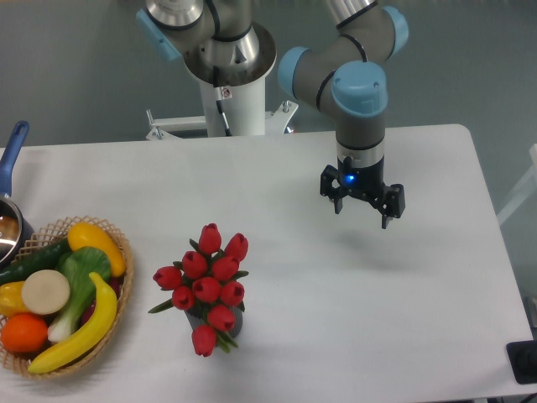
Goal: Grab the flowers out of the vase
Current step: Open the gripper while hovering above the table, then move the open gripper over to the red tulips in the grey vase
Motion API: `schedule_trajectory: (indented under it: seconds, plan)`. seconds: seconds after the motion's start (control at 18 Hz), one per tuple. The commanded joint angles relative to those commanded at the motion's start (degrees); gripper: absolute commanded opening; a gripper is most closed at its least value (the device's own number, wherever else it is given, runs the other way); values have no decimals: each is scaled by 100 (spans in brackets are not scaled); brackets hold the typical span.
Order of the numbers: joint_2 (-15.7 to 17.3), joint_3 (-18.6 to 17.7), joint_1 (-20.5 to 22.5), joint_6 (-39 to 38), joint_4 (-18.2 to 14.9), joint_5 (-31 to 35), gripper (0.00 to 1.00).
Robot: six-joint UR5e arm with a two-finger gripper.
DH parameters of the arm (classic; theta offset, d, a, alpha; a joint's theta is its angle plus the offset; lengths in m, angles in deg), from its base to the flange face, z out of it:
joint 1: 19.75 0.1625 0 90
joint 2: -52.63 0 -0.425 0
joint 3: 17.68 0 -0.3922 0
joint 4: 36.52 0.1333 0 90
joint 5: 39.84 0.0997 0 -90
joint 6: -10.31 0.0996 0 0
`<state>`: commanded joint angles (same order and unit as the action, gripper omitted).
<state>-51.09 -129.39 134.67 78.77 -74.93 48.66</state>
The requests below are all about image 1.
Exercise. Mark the yellow bell pepper toy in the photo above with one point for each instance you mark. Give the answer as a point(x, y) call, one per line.
point(11, 301)

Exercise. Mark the grey ribbed vase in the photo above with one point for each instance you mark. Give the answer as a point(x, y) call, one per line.
point(195, 319)

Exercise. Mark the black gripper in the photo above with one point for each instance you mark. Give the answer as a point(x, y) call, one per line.
point(363, 183)

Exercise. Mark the red tulip bouquet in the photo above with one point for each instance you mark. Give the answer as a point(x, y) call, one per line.
point(208, 276)

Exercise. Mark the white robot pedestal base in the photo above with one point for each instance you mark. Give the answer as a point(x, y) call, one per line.
point(228, 111)

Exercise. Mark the yellow plastic banana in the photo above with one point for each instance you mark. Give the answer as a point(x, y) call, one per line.
point(86, 337)

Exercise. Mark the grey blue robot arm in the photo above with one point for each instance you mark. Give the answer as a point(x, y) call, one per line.
point(230, 55)

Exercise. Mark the beige round disc toy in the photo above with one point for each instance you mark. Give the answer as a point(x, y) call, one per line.
point(45, 292)

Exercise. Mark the red toy under banana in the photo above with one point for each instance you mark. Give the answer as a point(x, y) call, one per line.
point(116, 284)

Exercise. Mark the dark green cucumber toy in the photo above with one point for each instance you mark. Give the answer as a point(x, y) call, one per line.
point(45, 258)

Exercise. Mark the orange plastic fruit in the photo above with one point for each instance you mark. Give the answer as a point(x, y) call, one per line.
point(24, 333)

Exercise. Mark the white frame at right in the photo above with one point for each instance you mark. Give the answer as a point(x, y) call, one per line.
point(520, 192)

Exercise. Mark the blue handled saucepan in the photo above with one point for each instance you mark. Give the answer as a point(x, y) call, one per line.
point(15, 230)

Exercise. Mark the green bok choy toy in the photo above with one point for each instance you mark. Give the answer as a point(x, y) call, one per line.
point(76, 267)

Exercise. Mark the woven wicker basket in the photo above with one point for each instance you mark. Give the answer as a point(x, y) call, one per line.
point(54, 233)

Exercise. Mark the yellow squash toy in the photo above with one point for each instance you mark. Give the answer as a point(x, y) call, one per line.
point(85, 234)

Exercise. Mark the black device at edge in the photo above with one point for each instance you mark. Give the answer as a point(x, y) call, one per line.
point(522, 358)

